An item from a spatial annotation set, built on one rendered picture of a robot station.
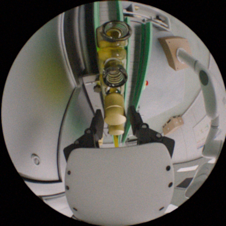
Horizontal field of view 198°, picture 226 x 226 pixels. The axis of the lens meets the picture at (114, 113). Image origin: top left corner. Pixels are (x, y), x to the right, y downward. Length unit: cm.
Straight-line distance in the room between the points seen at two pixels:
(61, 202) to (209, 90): 50
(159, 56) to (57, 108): 59
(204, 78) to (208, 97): 7
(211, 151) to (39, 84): 55
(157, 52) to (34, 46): 57
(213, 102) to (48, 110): 45
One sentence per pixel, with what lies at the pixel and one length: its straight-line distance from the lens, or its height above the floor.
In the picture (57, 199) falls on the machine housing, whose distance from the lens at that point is 20.
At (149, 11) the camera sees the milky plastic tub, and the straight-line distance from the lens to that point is 61.
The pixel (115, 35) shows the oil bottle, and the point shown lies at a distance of 15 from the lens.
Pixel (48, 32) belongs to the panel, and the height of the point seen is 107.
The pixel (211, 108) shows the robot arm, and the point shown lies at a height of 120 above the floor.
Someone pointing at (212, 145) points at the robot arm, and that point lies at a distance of 41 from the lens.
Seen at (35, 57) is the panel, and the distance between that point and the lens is 16.
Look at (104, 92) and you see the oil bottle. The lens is 17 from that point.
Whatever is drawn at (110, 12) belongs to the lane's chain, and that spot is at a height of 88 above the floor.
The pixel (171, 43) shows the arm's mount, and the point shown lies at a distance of 52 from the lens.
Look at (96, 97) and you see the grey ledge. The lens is 47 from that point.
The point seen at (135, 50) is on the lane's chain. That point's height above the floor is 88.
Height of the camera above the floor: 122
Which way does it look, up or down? 34 degrees down
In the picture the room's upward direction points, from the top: 175 degrees clockwise
